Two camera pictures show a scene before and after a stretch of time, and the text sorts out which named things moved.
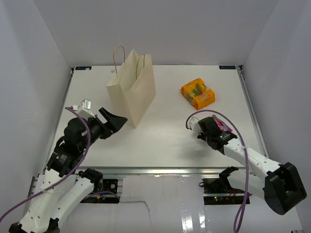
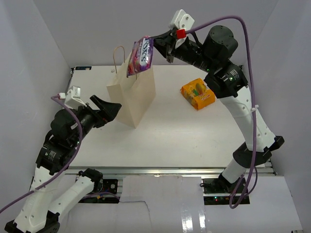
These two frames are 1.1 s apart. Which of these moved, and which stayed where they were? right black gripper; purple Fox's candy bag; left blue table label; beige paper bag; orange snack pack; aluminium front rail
Moved: right black gripper; purple Fox's candy bag
Stayed: left blue table label; orange snack pack; aluminium front rail; beige paper bag
